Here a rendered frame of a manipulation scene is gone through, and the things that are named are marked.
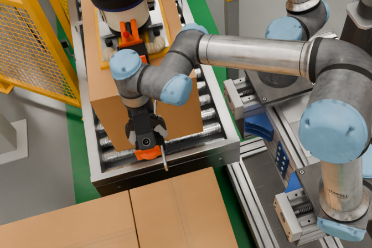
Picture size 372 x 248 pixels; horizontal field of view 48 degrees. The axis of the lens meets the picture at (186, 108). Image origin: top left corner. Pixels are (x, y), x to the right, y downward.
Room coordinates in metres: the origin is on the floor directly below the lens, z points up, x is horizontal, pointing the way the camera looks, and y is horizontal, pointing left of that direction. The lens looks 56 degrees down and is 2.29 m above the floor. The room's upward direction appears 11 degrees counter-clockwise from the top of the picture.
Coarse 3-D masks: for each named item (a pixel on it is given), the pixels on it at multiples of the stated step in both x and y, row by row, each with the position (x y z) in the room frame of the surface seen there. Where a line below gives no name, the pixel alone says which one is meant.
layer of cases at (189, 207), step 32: (128, 192) 0.77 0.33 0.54; (160, 192) 0.75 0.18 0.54; (192, 192) 0.72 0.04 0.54; (32, 224) 0.71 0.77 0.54; (64, 224) 0.68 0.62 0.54; (96, 224) 0.65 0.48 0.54; (128, 224) 0.63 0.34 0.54; (160, 224) 0.60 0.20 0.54; (192, 224) 0.57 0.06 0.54; (224, 224) 0.55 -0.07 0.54
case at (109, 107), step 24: (168, 0) 1.36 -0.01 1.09; (168, 24) 1.22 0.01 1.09; (96, 48) 1.17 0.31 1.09; (96, 72) 1.04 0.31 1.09; (192, 72) 0.96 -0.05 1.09; (96, 96) 0.93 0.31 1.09; (120, 96) 0.92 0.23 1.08; (192, 96) 0.93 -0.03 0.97; (120, 120) 0.91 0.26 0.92; (168, 120) 0.92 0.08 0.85; (192, 120) 0.93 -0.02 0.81; (120, 144) 0.91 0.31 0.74
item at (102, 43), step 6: (96, 12) 1.35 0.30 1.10; (96, 18) 1.32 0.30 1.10; (102, 18) 1.28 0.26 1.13; (96, 24) 1.28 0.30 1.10; (96, 30) 1.25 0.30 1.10; (96, 36) 1.22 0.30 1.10; (114, 36) 1.19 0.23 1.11; (102, 42) 1.17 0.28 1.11; (108, 42) 1.14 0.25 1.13; (114, 42) 1.16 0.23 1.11; (120, 42) 1.16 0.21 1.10; (102, 48) 1.14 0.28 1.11; (114, 48) 1.13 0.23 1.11; (102, 54) 1.11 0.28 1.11; (102, 60) 1.08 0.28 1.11; (102, 66) 1.05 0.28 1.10; (108, 66) 1.05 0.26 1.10
